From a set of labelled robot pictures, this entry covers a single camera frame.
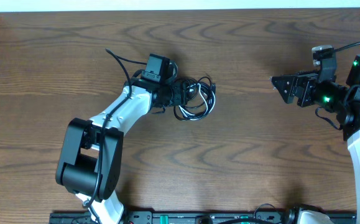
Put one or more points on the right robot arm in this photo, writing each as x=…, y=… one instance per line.
x=344, y=101

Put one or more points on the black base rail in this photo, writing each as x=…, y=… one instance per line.
x=145, y=217

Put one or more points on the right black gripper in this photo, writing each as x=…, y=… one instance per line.
x=306, y=79

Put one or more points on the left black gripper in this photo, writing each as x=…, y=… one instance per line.
x=180, y=94

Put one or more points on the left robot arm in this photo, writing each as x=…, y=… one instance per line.
x=90, y=159

